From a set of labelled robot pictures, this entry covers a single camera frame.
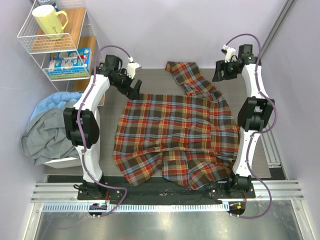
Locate grey shirt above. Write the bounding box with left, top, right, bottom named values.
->
left=20, top=108, right=80, bottom=166

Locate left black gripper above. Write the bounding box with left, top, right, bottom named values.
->
left=112, top=69, right=142, bottom=100

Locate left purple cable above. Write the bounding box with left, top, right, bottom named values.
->
left=76, top=44, right=136, bottom=218

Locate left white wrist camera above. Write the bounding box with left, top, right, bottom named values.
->
left=125, top=56, right=142, bottom=80

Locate aluminium frame rail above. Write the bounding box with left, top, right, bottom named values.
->
left=31, top=180, right=304, bottom=201

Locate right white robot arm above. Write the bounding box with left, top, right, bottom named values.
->
left=212, top=44, right=275, bottom=198

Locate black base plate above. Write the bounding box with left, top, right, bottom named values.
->
left=74, top=176, right=256, bottom=205

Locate light blue shirt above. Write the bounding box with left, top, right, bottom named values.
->
left=29, top=91, right=84, bottom=121

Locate blue picture box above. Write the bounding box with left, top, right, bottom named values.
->
left=44, top=47, right=92, bottom=80

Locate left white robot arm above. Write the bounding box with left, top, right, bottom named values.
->
left=63, top=54, right=142, bottom=200

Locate white laundry basket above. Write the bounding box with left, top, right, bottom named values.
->
left=43, top=92, right=101, bottom=169

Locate plaid flannel shirt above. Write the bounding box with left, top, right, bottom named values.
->
left=113, top=61, right=240, bottom=190

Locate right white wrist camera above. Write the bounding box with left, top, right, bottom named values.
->
left=221, top=45, right=237, bottom=63

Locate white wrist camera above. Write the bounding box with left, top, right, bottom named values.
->
left=221, top=45, right=237, bottom=63
left=125, top=56, right=142, bottom=80

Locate white wire shelf rack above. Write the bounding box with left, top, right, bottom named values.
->
left=17, top=0, right=102, bottom=92

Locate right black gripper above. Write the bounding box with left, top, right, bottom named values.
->
left=211, top=59, right=239, bottom=83

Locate white slotted cable duct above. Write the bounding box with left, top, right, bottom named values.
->
left=42, top=202, right=230, bottom=213

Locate yellow mug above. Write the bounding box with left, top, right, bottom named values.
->
left=31, top=4, right=69, bottom=41

